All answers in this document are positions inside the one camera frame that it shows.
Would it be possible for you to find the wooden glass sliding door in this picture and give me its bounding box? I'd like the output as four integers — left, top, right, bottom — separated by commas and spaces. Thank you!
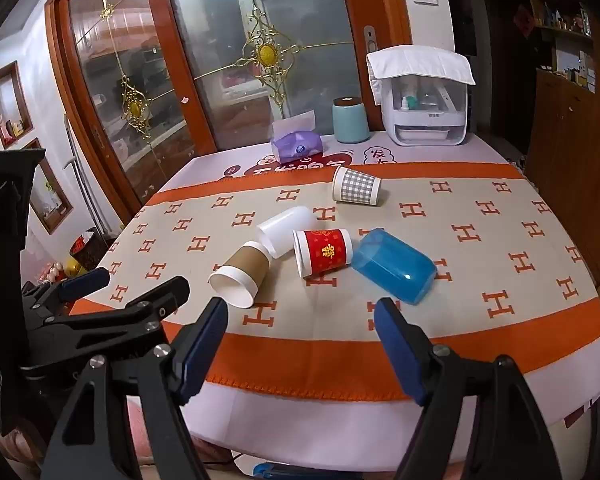
45, 0, 217, 223
157, 0, 412, 157

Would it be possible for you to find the white plastic cup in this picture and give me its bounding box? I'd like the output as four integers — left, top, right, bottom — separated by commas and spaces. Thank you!
256, 206, 318, 260

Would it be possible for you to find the purple tissue pack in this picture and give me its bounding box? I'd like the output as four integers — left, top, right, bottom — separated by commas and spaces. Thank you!
271, 110, 325, 163

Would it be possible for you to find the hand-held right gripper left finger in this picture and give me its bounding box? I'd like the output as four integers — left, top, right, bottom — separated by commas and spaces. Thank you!
40, 296, 229, 480

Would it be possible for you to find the metal vertical handle bar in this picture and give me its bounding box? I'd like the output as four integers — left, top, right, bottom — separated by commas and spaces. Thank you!
62, 115, 107, 241

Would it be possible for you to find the blue plastic object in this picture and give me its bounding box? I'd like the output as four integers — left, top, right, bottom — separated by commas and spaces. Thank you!
252, 462, 396, 480

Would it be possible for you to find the white folded cloth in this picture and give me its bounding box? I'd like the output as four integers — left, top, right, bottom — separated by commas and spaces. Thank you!
366, 45, 477, 106

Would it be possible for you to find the blue plastic cup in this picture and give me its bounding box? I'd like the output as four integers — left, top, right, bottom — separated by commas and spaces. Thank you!
351, 228, 438, 306

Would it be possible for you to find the wooden shelf with small things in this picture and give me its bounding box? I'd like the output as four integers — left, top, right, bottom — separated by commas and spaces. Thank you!
525, 0, 597, 92

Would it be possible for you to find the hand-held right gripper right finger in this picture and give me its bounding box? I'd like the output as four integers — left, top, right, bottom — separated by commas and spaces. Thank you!
373, 297, 564, 480

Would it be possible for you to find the wooden cabinet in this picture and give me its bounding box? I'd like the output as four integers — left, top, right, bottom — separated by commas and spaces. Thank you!
525, 67, 600, 286

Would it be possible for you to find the white storage organizer box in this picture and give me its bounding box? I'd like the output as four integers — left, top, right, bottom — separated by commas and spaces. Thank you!
382, 72, 468, 147

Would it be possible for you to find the checkered paper cup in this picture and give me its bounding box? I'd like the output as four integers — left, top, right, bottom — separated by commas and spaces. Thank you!
331, 166, 383, 207

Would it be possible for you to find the red paper cup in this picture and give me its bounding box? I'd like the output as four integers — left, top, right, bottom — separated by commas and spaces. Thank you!
293, 228, 354, 279

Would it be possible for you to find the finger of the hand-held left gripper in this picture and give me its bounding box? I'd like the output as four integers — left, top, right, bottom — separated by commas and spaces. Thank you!
27, 275, 191, 378
22, 267, 111, 332

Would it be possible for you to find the wooden framed wall niche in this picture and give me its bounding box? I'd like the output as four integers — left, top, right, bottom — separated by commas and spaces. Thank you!
0, 61, 34, 148
22, 139, 74, 235

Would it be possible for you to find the beige orange patterned blanket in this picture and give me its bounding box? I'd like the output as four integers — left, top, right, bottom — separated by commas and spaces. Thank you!
69, 162, 600, 403

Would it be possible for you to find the teal canister with brown lid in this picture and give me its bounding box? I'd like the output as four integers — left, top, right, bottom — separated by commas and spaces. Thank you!
332, 97, 371, 143

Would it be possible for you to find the brown paper cup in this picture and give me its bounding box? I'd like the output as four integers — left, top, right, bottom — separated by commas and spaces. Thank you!
208, 241, 273, 309

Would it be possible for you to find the dark red trash bin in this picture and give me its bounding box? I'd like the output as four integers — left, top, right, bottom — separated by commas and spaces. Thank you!
69, 229, 112, 272

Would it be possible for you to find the pink printed tablecloth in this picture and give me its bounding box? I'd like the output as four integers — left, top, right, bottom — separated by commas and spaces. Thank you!
125, 130, 600, 476

